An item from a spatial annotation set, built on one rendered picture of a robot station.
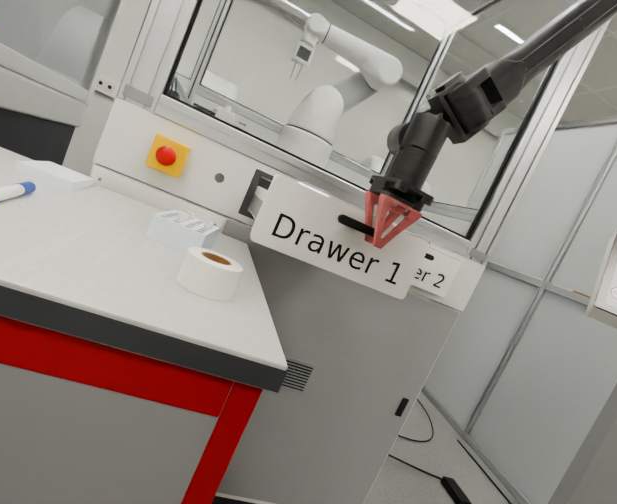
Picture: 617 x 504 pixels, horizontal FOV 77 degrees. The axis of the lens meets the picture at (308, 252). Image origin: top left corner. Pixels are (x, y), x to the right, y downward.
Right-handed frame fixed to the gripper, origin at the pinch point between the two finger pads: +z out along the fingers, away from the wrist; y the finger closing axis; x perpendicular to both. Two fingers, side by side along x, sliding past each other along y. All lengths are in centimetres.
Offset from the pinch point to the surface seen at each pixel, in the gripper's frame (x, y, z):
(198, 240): 24.0, 5.0, 11.5
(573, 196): -164, 132, -67
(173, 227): 28.1, 5.8, 11.2
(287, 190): 14.9, 3.7, -1.1
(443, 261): -38, 35, -1
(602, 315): -73, 17, -6
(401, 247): -6.7, 3.5, -0.6
